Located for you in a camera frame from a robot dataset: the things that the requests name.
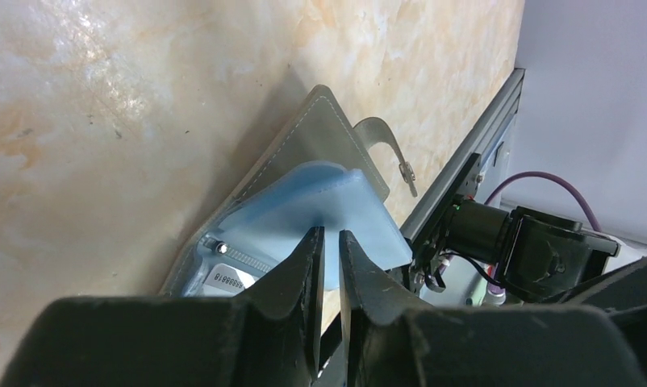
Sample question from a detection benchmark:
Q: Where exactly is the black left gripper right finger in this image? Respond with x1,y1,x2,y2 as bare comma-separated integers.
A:
339,231,647,386

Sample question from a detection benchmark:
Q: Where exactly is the grey-green leather card holder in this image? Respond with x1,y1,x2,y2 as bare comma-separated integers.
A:
160,85,418,297

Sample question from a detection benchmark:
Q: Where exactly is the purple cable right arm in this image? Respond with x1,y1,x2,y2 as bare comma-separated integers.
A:
483,170,603,295

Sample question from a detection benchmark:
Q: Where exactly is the blue card in holder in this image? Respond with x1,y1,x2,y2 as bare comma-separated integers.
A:
194,160,413,298

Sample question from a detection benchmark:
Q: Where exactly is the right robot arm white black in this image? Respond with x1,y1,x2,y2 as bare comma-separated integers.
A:
407,194,647,303

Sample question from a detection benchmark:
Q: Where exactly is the aluminium frame rail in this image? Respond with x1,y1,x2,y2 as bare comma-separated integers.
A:
400,68,525,240

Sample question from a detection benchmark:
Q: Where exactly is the white VIP card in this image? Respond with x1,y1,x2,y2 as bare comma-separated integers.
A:
199,264,258,297

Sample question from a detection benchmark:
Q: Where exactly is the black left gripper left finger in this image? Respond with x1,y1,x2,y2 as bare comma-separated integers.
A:
0,227,325,386

